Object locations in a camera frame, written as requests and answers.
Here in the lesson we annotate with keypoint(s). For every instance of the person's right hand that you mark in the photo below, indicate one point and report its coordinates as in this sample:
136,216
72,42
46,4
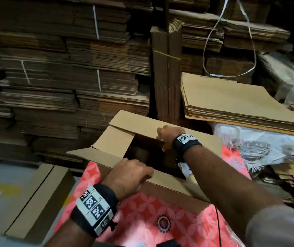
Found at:
170,137

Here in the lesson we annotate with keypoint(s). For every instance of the person's left hand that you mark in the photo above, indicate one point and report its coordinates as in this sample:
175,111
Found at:
126,177

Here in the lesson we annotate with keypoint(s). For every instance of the large cardboard box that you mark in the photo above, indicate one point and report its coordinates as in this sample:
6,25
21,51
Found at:
39,203
111,141

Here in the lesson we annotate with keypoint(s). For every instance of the yellow-tied cardboard bundle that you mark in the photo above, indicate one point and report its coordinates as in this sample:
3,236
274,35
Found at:
166,74

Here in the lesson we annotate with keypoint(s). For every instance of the wall of cardboard stacks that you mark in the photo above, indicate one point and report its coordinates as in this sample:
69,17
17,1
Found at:
54,74

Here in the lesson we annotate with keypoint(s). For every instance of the low pile of cardboard sheets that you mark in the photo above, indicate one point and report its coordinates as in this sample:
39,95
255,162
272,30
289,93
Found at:
291,182

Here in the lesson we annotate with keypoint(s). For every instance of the person's right forearm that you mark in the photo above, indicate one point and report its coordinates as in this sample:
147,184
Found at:
224,187

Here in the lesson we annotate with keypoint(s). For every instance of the person's grey shirt sleeve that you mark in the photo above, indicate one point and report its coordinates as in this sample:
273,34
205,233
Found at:
280,229

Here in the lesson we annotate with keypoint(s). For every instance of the red patterned table cloth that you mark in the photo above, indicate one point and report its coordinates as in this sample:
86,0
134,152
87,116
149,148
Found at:
136,218

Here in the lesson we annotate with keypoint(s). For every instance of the white woven sack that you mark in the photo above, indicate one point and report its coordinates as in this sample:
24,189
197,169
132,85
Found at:
260,146

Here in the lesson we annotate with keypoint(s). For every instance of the white plastic sack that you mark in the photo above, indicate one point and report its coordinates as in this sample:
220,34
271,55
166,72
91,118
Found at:
286,74

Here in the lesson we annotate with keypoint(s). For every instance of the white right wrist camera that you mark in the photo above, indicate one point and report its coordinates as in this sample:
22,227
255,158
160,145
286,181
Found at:
185,169

